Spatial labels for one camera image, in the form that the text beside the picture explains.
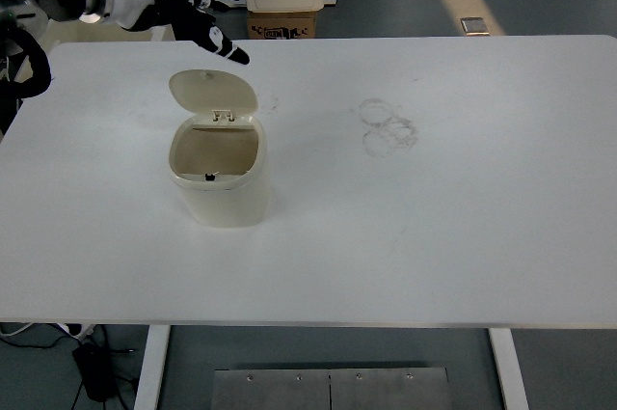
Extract small cream trash bin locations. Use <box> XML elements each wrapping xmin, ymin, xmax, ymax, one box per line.
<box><xmin>167</xmin><ymin>68</ymin><xmax>273</xmax><ymax>230</ymax></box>

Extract brown cardboard box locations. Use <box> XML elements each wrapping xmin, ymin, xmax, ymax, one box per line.
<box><xmin>247</xmin><ymin>10</ymin><xmax>319</xmax><ymax>40</ymax></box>

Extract metal floor plate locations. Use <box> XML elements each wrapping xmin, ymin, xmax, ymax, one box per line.
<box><xmin>459</xmin><ymin>17</ymin><xmax>492</xmax><ymax>37</ymax></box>

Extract white power strip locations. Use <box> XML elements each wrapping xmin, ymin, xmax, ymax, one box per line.
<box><xmin>56</xmin><ymin>322</ymin><xmax>96</xmax><ymax>339</ymax></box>

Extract white table leg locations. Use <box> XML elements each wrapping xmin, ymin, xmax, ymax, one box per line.
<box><xmin>488</xmin><ymin>329</ymin><xmax>529</xmax><ymax>410</ymax></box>
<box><xmin>132</xmin><ymin>325</ymin><xmax>173</xmax><ymax>410</ymax></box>

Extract black power adapter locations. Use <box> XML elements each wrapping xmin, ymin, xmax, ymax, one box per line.
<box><xmin>71</xmin><ymin>342</ymin><xmax>118</xmax><ymax>404</ymax></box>

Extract grey metal plate with screws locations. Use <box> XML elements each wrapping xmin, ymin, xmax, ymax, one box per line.
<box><xmin>211</xmin><ymin>367</ymin><xmax>450</xmax><ymax>410</ymax></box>

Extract white cable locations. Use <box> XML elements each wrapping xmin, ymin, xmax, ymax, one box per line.
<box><xmin>0</xmin><ymin>322</ymin><xmax>36</xmax><ymax>338</ymax></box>

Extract black cable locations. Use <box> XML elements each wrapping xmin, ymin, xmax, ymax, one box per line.
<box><xmin>0</xmin><ymin>323</ymin><xmax>139</xmax><ymax>410</ymax></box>

